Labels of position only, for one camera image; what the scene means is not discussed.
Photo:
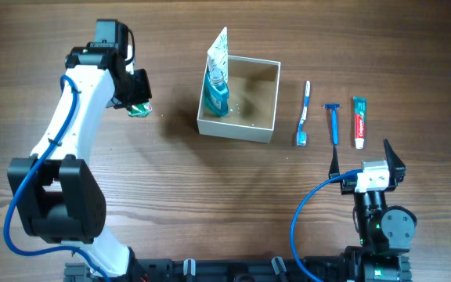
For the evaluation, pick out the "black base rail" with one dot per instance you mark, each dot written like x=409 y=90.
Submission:
x=276 y=269

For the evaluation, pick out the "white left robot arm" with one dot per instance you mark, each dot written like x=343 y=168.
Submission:
x=54 y=192

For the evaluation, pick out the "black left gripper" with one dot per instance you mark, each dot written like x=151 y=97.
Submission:
x=143 y=91

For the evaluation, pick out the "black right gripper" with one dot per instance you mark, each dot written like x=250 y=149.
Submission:
x=395 y=168

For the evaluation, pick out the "white open cardboard box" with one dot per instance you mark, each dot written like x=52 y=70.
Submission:
x=253 y=94

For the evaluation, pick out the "blue mouthwash bottle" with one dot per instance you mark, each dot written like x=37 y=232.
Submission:
x=216 y=92

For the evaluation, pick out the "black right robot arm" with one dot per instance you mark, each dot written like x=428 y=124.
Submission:
x=385 y=232

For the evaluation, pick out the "blue disposable razor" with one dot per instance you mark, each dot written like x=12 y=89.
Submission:
x=333 y=107

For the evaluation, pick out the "Colgate toothpaste tube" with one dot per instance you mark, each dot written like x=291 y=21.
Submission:
x=359 y=121

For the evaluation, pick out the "white floral shampoo tube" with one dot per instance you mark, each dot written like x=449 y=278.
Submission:
x=218 y=54

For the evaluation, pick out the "green Dettol soap bar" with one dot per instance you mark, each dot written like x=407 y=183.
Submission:
x=141 y=110

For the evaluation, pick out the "blue white toothbrush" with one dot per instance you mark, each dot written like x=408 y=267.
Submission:
x=301 y=136

